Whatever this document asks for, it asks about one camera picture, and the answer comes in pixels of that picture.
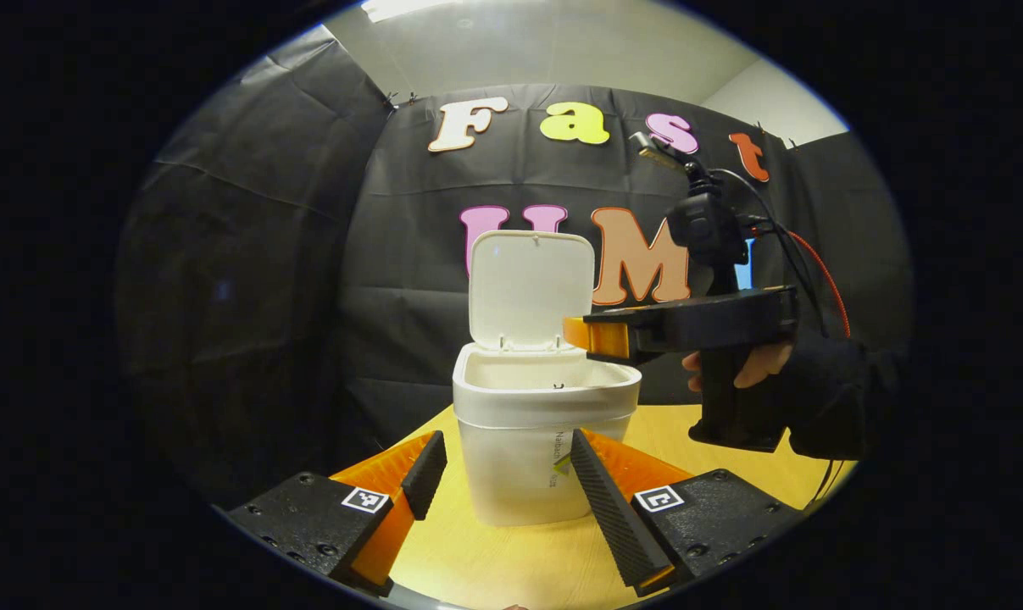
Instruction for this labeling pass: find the wooden desktop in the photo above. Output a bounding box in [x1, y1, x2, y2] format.
[333, 402, 859, 610]

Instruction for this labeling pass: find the white desktop garbage bin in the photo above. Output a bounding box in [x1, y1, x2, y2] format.
[452, 229, 643, 528]

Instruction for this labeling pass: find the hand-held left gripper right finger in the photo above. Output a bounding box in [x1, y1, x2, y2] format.
[569, 428, 804, 598]

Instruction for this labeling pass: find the ceiling light panel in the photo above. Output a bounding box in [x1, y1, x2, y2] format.
[360, 0, 465, 22]

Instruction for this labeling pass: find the black cable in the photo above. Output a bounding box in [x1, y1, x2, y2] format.
[710, 167, 827, 338]

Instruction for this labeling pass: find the red cable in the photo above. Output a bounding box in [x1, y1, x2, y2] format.
[784, 229, 853, 340]

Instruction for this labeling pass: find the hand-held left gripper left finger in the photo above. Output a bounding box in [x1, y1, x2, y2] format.
[227, 430, 449, 598]

